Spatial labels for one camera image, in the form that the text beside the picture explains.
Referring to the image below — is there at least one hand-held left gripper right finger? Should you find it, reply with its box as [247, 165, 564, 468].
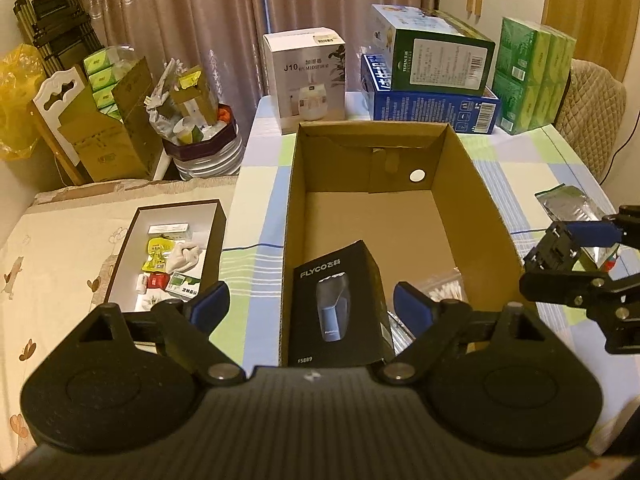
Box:
[374, 282, 552, 387]

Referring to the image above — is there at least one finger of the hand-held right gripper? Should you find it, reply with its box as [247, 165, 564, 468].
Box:
[550, 204, 640, 250]
[519, 221, 640, 312]

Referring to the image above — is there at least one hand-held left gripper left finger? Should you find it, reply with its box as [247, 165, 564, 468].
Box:
[75, 280, 248, 387]

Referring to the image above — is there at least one bag of cotton swabs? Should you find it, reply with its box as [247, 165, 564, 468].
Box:
[425, 267, 469, 306]

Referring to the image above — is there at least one silver foil bag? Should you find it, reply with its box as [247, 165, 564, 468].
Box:
[534, 185, 623, 273]

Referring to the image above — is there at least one black shaver box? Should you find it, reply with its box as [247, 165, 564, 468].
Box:
[288, 240, 396, 367]

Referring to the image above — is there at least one cardboard box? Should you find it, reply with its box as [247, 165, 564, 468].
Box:
[279, 121, 526, 367]

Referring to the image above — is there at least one small colourful packet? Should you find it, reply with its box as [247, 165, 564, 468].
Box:
[595, 247, 622, 273]

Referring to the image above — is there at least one green and white small box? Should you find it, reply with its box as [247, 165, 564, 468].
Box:
[167, 272, 201, 297]

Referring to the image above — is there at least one crumpled white cloth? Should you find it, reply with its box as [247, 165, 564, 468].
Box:
[166, 241, 205, 275]

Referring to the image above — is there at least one brown shallow tray box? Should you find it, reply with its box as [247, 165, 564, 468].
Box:
[102, 199, 227, 314]

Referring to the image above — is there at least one yellow sachet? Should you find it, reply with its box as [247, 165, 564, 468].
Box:
[144, 237, 176, 274]

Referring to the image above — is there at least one white and green flat box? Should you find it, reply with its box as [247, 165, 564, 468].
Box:
[148, 223, 193, 241]

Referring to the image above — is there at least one quilted beige chair cover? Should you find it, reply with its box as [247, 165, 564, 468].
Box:
[555, 58, 628, 171]

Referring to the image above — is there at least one silver ribbed container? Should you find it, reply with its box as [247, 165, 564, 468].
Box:
[172, 132, 245, 181]

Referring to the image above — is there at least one maroon round tin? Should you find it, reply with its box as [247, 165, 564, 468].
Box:
[162, 102, 242, 162]

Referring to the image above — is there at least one cream printed blanket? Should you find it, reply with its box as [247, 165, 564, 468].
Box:
[0, 175, 261, 461]

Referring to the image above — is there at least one stack of green tissue packs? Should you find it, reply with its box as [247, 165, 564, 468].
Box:
[492, 16, 577, 135]

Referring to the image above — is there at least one brown carton with flap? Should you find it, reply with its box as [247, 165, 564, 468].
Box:
[59, 55, 164, 182]

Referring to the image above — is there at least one blue printed carton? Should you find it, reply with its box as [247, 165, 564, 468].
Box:
[361, 54, 502, 135]

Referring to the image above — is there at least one crumpled paper packaging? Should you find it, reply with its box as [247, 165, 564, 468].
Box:
[145, 57, 221, 147]

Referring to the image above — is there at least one gold paper carton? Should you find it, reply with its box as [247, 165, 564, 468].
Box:
[172, 71, 219, 131]

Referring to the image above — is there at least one green and white carton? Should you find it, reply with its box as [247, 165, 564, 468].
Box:
[363, 4, 496, 93]

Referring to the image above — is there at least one wooden door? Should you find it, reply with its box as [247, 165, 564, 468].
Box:
[542, 0, 640, 82]

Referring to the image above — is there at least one white humidifier carton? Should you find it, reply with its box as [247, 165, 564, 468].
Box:
[263, 26, 347, 135]

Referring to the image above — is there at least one white carved chair back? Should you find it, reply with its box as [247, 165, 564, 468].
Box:
[27, 65, 93, 186]

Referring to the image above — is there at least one yellow plastic bag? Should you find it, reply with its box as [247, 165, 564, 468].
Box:
[0, 44, 48, 162]

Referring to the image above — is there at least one pink curtain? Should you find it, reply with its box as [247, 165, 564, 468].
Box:
[70, 0, 441, 128]

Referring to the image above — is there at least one folded metal ladder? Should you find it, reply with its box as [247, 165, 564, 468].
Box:
[13, 0, 101, 73]

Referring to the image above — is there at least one black wall power cord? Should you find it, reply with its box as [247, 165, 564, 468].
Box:
[599, 127, 640, 183]

